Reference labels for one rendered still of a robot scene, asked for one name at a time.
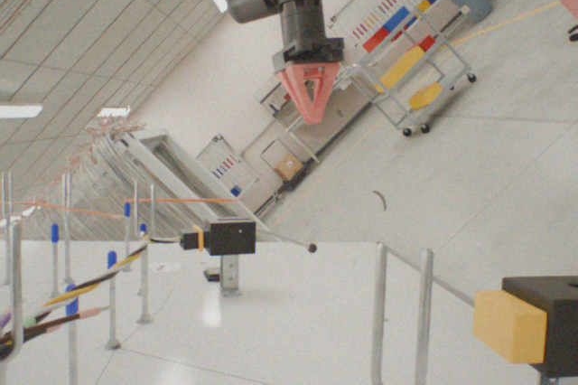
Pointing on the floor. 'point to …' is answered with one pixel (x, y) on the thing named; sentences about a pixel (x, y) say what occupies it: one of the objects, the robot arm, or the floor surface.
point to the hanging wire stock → (118, 165)
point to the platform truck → (294, 174)
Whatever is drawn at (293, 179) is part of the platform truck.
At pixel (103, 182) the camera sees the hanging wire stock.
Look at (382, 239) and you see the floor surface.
